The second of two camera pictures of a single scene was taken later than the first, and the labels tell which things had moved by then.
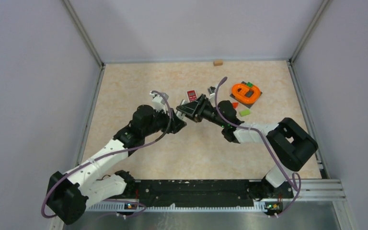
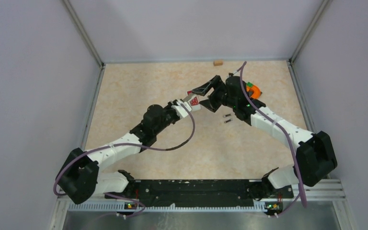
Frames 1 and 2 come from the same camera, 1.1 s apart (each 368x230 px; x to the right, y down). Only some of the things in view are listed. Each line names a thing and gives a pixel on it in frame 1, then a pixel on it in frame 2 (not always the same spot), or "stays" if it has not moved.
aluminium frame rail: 323,6 stays
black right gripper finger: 193,109 to 203,90
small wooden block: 218,63 stays
